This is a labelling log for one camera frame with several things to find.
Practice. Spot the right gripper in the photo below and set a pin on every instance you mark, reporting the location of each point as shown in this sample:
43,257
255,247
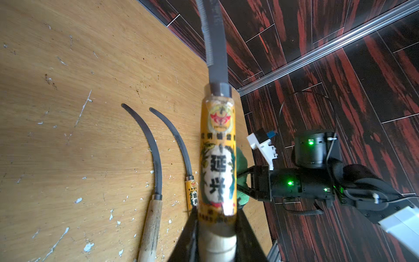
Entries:
317,172

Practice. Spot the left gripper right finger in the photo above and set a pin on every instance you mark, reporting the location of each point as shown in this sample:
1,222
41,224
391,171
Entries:
248,248

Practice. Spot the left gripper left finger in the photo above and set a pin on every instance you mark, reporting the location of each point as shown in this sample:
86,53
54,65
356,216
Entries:
186,249

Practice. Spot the green and black rag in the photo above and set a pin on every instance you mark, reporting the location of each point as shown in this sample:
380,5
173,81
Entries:
242,165

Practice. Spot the small sickle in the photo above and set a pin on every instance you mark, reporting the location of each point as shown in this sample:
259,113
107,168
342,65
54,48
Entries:
190,182
149,240
217,208

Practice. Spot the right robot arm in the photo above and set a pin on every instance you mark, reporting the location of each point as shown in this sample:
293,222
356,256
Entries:
381,204

